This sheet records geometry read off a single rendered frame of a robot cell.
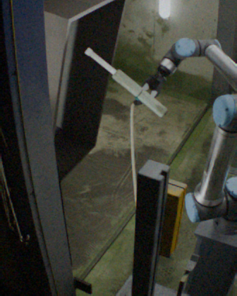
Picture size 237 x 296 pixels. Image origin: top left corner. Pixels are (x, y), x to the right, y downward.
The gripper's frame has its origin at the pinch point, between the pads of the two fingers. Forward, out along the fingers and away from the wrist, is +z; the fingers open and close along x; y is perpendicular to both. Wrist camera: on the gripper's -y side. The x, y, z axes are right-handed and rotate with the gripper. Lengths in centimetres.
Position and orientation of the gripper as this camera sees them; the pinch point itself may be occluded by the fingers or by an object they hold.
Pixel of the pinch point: (142, 99)
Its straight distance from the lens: 210.1
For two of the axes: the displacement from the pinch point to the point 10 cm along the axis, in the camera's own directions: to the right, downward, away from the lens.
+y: -2.2, 0.3, 9.7
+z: -6.0, 7.8, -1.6
